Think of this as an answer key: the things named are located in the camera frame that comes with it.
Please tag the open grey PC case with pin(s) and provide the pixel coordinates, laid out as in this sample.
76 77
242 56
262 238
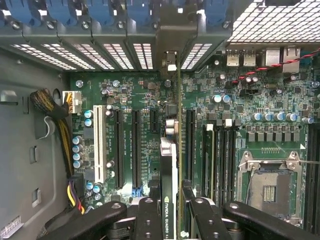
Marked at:
25 150

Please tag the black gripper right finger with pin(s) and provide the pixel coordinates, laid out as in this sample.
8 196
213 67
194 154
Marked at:
250 222

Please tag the blue slot retention clip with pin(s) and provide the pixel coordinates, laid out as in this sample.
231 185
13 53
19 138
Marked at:
60 10
18 10
216 11
100 10
138 10

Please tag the green Dell motherboard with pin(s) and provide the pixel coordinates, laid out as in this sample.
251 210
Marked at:
130 86

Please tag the white power connector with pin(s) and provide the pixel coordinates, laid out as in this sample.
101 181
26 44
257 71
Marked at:
76 102

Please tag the thin metal locking lever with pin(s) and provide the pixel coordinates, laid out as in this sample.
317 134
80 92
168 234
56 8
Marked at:
310 163

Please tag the short black expansion slot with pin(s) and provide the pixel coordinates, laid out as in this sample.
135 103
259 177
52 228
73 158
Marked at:
154 121

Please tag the CPU socket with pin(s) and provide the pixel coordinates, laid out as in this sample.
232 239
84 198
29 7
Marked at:
270 190

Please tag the long black expansion slot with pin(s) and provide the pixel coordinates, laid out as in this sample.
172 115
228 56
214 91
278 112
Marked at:
136 150
118 150
190 145

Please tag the perforated metal slot cover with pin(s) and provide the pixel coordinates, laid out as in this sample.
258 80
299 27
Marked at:
93 56
143 56
117 56
42 56
68 56
196 56

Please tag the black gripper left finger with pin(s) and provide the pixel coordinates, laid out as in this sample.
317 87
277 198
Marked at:
150 222

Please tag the white expansion slot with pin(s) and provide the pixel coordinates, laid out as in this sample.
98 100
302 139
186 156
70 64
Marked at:
98 143

